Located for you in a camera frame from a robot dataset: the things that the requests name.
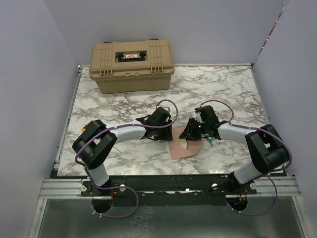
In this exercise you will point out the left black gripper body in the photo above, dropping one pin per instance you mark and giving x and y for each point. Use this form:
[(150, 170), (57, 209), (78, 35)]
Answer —
[(156, 136)]

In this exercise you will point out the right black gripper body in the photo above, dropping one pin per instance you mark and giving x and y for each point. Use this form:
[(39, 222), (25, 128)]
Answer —
[(198, 128)]

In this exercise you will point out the pink paper envelope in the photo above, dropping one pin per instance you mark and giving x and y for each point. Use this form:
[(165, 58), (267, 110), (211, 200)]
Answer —
[(182, 148)]

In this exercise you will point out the green white glue stick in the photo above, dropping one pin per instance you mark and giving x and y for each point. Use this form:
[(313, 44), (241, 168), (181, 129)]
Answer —
[(208, 138)]

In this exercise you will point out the tan paper letter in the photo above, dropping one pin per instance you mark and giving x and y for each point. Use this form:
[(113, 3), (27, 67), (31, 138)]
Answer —
[(183, 143)]

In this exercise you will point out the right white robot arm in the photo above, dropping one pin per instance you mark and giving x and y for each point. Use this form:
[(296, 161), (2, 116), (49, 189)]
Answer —
[(266, 149)]

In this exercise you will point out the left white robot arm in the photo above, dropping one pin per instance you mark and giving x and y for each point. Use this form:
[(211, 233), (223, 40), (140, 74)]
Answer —
[(97, 140)]

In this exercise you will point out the tan plastic toolbox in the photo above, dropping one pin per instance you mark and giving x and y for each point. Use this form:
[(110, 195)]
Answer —
[(118, 67)]

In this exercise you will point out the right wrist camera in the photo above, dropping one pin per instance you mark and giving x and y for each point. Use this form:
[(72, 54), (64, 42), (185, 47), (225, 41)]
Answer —
[(197, 116)]

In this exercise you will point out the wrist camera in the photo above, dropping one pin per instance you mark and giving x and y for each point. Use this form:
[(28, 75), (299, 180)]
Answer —
[(166, 108), (197, 116)]

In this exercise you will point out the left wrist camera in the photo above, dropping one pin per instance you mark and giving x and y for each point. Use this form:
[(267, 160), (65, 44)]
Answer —
[(166, 108)]

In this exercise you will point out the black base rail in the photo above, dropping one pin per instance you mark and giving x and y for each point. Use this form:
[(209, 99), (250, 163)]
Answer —
[(167, 190)]

